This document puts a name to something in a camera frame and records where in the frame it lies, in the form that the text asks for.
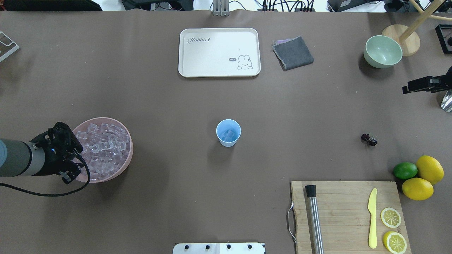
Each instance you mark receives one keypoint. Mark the clear ice cubes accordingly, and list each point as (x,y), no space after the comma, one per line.
(106,148)

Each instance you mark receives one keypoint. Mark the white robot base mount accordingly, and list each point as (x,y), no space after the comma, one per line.
(220,248)

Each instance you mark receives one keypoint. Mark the yellow lemon left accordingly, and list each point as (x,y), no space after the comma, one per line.
(417,189)

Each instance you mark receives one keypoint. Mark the pink bowl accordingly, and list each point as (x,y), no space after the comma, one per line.
(123,162)

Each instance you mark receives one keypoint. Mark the grey folded cloth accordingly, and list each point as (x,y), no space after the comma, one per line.
(292,53)

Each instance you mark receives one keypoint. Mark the lemon half lower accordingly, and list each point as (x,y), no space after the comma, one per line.
(391,217)

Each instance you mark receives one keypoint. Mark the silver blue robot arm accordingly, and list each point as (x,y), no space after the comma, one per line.
(19,159)

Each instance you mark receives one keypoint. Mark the yellow lemon upper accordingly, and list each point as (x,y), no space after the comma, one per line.
(430,169)

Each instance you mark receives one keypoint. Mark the cream rabbit tray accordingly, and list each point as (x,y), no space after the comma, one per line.
(219,52)

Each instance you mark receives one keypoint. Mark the light blue cup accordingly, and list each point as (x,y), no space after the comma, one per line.
(228,131)

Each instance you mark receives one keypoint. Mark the yellow plastic knife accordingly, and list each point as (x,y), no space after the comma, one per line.
(372,237)

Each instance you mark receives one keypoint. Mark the lemon half upper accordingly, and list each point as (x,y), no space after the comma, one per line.
(394,242)

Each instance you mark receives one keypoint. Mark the dark red cherries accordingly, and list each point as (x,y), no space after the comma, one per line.
(369,139)

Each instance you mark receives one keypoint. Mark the lemon half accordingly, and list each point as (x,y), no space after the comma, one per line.
(394,242)
(391,217)

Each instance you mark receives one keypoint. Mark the yellow lemon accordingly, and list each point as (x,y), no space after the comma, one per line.
(417,189)
(430,169)

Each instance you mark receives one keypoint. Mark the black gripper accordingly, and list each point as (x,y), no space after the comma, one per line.
(53,159)

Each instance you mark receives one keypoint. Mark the steel ice scoop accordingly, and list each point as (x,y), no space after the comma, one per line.
(446,103)

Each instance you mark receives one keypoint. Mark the mint green bowl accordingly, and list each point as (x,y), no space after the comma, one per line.
(382,52)

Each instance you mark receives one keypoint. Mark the steel muddler black tip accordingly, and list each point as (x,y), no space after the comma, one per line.
(315,225)

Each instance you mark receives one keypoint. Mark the wooden cup tree stand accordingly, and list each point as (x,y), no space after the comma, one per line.
(406,37)

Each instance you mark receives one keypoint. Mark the aluminium frame post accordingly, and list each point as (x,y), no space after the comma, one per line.
(221,8)

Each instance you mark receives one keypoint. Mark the green lime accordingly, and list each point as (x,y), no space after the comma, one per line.
(405,170)

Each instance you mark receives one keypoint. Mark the wooden cutting board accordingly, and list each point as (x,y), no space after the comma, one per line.
(344,216)

